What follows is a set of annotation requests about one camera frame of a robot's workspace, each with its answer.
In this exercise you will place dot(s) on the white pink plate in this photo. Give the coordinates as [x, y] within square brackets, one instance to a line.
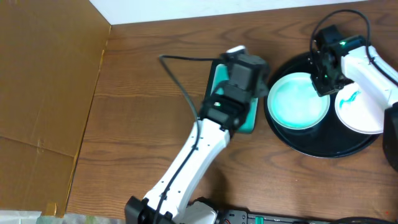
[361, 111]

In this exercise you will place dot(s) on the round black serving tray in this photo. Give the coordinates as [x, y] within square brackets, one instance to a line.
[330, 138]

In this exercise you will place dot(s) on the brown cardboard panel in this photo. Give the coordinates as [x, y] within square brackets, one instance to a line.
[51, 54]

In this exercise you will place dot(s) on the mint green plate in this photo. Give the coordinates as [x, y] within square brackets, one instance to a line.
[294, 103]

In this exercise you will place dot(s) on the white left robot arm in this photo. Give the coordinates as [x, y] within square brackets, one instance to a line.
[167, 201]

